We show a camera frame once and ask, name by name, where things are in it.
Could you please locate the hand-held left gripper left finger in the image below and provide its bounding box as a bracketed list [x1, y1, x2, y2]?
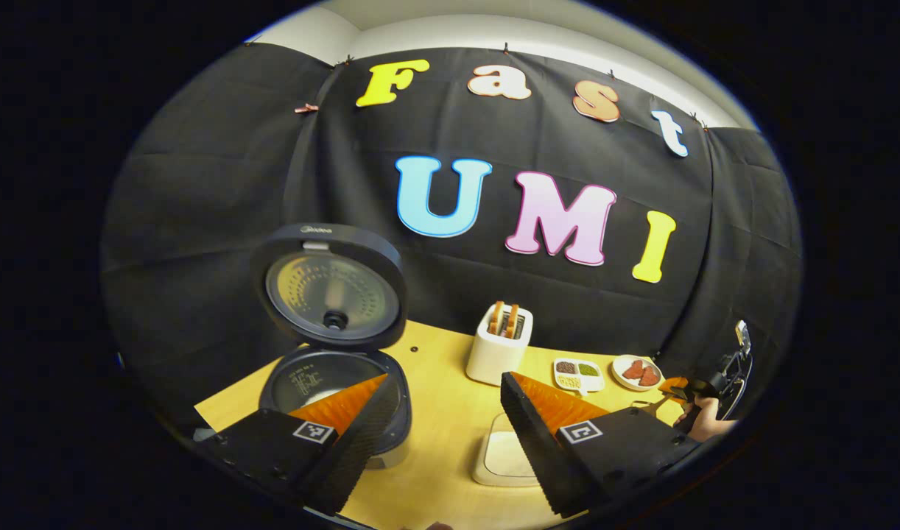
[196, 373, 401, 516]

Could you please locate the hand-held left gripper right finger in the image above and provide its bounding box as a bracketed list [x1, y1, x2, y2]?
[499, 372, 701, 518]

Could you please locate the dark grey rice cooker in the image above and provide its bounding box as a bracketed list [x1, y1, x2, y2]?
[249, 223, 414, 470]

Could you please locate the round white plate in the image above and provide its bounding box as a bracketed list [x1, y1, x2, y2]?
[611, 355, 664, 392]

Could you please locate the white divided dish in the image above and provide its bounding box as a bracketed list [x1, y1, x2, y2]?
[552, 357, 606, 395]

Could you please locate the white toaster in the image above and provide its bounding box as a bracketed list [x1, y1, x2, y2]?
[465, 302, 534, 386]

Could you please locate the black backdrop cloth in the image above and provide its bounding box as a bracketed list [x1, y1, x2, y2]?
[100, 43, 803, 435]

